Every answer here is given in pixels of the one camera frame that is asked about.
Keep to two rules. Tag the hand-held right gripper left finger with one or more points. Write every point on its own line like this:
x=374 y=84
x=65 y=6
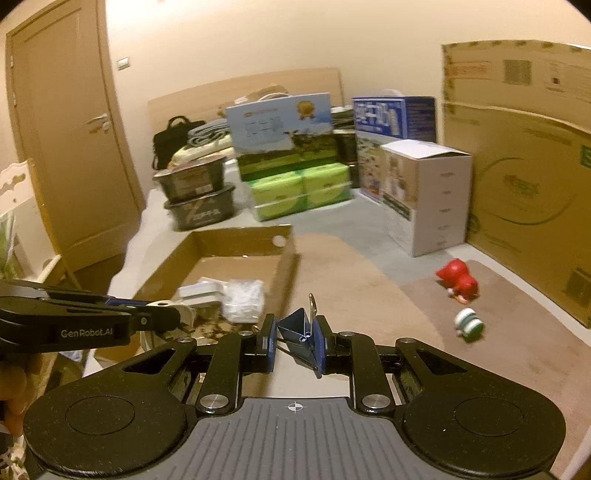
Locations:
x=270 y=344

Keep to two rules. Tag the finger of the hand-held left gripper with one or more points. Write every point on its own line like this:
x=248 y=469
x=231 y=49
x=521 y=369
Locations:
x=69 y=294
x=152 y=318

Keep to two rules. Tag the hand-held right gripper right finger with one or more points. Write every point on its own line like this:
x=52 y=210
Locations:
x=323 y=346

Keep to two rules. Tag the blue binder clip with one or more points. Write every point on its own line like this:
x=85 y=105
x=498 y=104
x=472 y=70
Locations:
x=298 y=332

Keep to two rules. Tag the clear box of floss picks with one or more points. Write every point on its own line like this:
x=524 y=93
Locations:
x=242 y=300

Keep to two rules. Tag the white power adapter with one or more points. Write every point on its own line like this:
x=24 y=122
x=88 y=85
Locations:
x=201 y=293

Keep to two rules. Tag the cardboard tray box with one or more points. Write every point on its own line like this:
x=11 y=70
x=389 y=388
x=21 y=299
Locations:
x=240 y=251

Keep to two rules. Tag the person's left hand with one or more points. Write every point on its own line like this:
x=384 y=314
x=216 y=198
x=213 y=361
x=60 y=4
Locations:
x=18 y=392

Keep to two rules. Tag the brown mat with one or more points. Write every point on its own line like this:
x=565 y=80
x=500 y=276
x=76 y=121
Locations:
x=360 y=295

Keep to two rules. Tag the green white striped toy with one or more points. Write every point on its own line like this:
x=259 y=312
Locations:
x=468 y=325

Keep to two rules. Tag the red toy figure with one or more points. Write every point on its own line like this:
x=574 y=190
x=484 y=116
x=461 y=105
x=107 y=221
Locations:
x=459 y=279

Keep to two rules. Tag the wooden door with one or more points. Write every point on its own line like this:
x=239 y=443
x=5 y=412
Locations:
x=74 y=138

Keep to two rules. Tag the black bag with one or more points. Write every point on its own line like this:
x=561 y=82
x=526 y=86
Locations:
x=173 y=143

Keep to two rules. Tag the white tall carton box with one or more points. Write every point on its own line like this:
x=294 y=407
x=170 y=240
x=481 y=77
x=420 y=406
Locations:
x=434 y=198

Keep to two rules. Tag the folded towels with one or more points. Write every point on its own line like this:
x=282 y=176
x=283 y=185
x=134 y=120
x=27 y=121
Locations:
x=207 y=136

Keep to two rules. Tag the dark box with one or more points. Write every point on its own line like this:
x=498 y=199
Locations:
x=344 y=138

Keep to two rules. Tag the milk gift box cow print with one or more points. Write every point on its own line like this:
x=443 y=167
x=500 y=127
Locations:
x=281 y=134

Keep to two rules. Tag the blue milk carton box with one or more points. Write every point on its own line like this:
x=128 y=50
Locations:
x=397 y=115

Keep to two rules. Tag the large brown cardboard box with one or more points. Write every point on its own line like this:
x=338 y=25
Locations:
x=517 y=184

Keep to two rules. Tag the wall light switch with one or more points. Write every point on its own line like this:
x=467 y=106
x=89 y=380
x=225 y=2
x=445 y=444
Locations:
x=123 y=62

